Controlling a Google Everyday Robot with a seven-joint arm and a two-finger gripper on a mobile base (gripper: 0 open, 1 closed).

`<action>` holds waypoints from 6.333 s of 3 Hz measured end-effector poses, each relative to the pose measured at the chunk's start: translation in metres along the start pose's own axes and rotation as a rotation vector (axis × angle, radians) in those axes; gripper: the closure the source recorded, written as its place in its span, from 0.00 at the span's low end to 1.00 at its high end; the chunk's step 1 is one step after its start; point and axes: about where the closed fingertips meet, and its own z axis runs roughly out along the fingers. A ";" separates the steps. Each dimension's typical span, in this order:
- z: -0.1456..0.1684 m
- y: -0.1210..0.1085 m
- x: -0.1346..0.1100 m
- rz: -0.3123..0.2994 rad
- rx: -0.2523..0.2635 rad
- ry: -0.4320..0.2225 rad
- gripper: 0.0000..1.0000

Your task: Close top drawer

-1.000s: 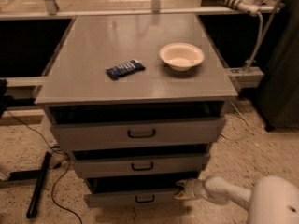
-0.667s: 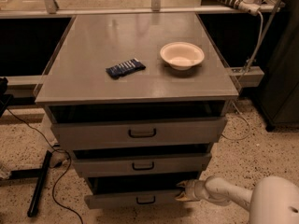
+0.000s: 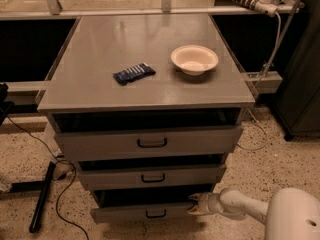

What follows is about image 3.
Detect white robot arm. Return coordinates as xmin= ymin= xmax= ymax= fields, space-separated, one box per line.
xmin=188 ymin=188 xmax=320 ymax=240

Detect dark blue snack packet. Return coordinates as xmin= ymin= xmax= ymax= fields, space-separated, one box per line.
xmin=113 ymin=63 xmax=156 ymax=85

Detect grey bottom drawer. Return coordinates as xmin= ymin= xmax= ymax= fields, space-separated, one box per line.
xmin=90 ymin=184 xmax=214 ymax=223

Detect black floor cable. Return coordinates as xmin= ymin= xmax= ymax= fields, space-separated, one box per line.
xmin=5 ymin=115 xmax=90 ymax=240

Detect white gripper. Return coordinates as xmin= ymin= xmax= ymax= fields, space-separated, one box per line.
xmin=187 ymin=192 xmax=221 ymax=216

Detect grey aluminium frame rail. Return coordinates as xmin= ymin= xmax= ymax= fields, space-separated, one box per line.
xmin=242 ymin=71 xmax=282 ymax=95

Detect grey top drawer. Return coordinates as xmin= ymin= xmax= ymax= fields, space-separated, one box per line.
xmin=53 ymin=109 xmax=242 ymax=161

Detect grey drawer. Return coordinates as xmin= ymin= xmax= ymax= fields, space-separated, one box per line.
xmin=79 ymin=155 xmax=226 ymax=190
xmin=53 ymin=109 xmax=242 ymax=161
xmin=90 ymin=184 xmax=214 ymax=223

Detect black metal stand leg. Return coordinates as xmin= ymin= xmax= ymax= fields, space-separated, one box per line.
xmin=9 ymin=162 xmax=56 ymax=233

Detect white power strip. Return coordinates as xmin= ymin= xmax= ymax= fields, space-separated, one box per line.
xmin=231 ymin=0 xmax=278 ymax=17

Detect grey drawer cabinet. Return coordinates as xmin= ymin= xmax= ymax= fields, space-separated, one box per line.
xmin=36 ymin=13 xmax=256 ymax=134

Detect dark cabinet at right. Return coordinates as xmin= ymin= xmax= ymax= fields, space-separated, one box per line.
xmin=271 ymin=0 xmax=320 ymax=141

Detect white power cable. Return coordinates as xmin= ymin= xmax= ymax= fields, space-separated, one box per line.
xmin=256 ymin=11 xmax=283 ymax=85

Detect grey middle drawer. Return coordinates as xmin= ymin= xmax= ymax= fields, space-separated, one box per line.
xmin=79 ymin=155 xmax=226 ymax=190

